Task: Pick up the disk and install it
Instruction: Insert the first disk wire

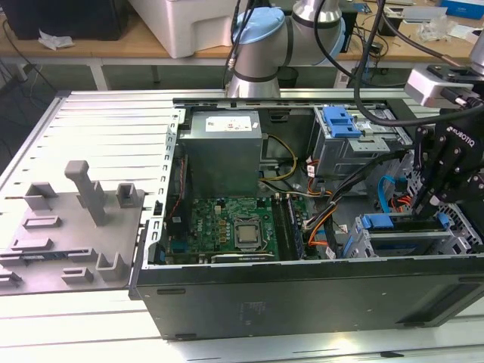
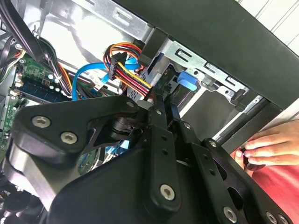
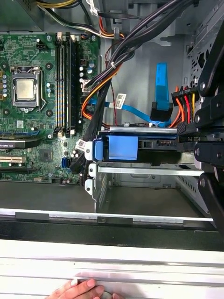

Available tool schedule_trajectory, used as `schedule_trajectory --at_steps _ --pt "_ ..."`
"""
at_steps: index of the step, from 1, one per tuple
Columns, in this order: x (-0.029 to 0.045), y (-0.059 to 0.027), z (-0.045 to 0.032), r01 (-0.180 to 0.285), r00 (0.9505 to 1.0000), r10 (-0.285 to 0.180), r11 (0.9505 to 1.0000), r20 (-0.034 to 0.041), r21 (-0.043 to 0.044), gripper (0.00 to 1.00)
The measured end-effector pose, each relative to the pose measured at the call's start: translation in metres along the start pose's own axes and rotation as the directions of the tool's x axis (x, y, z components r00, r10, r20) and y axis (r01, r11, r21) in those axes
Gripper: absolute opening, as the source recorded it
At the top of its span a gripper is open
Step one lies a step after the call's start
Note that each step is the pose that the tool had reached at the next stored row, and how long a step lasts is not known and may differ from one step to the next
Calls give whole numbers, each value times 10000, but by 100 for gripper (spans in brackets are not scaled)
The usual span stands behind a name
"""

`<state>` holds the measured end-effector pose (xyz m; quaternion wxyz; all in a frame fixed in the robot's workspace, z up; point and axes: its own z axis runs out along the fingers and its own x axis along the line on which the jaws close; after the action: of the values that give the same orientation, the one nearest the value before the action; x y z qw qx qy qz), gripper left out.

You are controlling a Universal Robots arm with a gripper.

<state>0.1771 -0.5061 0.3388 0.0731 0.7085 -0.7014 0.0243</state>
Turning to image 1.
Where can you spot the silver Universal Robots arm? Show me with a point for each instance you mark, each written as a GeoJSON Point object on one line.
{"type": "Point", "coordinates": [261, 49]}

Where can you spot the grey power supply unit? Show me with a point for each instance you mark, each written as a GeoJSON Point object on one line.
{"type": "Point", "coordinates": [223, 162]}

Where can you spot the large black box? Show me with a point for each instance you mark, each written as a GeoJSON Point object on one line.
{"type": "Point", "coordinates": [75, 19]}

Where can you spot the wooden desk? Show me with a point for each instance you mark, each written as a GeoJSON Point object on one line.
{"type": "Point", "coordinates": [113, 45]}

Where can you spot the metal disk bay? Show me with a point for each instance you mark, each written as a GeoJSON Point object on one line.
{"type": "Point", "coordinates": [408, 235]}

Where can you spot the silver CPU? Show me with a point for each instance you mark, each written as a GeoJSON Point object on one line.
{"type": "Point", "coordinates": [248, 233]}

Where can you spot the metal optical drive cage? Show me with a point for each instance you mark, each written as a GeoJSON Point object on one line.
{"type": "Point", "coordinates": [332, 159]}

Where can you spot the flat grey box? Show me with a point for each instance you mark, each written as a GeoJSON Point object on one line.
{"type": "Point", "coordinates": [423, 15]}

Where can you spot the hard disk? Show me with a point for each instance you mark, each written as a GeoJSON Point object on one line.
{"type": "Point", "coordinates": [378, 221]}

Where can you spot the blue plastic drive latch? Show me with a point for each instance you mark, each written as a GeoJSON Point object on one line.
{"type": "Point", "coordinates": [340, 123]}

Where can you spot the blue cardboard box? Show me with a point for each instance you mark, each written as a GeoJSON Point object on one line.
{"type": "Point", "coordinates": [465, 7]}

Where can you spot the installed RAM stick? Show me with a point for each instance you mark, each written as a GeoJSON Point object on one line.
{"type": "Point", "coordinates": [295, 234]}

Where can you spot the crumpled white paper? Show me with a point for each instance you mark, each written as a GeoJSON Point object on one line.
{"type": "Point", "coordinates": [54, 41]}

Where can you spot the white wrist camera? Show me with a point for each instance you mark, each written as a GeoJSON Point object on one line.
{"type": "Point", "coordinates": [427, 87]}

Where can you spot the black graphics card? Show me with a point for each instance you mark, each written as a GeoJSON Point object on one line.
{"type": "Point", "coordinates": [242, 258]}

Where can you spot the white card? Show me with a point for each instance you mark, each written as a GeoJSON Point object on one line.
{"type": "Point", "coordinates": [465, 34]}

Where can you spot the green motherboard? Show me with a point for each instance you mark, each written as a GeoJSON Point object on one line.
{"type": "Point", "coordinates": [211, 227]}

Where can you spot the black PC case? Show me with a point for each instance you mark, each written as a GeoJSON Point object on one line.
{"type": "Point", "coordinates": [302, 302]}

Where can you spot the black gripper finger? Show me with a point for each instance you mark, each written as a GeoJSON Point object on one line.
{"type": "Point", "coordinates": [442, 166]}
{"type": "Point", "coordinates": [469, 191]}

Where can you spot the clear plastic bag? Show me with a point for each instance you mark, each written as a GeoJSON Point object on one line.
{"type": "Point", "coordinates": [435, 30]}

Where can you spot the RAM stick in rack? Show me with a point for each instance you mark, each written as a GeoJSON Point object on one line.
{"type": "Point", "coordinates": [41, 257]}

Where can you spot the small black box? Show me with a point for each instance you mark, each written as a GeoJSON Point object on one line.
{"type": "Point", "coordinates": [385, 31]}

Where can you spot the grey parts rack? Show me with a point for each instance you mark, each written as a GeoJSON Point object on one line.
{"type": "Point", "coordinates": [75, 234]}

